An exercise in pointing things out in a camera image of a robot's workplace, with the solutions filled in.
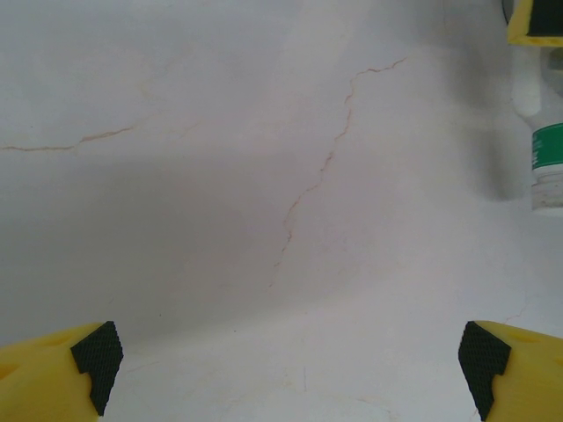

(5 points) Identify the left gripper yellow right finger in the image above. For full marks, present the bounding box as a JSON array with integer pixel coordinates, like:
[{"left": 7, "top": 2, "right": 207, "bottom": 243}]
[{"left": 457, "top": 319, "right": 563, "bottom": 422}]

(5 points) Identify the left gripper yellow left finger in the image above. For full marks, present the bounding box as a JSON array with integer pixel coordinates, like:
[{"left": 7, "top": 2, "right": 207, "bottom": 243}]
[{"left": 0, "top": 320, "right": 125, "bottom": 422}]

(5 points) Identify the clear bottle green white label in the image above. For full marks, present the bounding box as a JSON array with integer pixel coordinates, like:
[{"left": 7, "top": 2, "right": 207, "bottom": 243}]
[{"left": 511, "top": 43, "right": 563, "bottom": 216}]

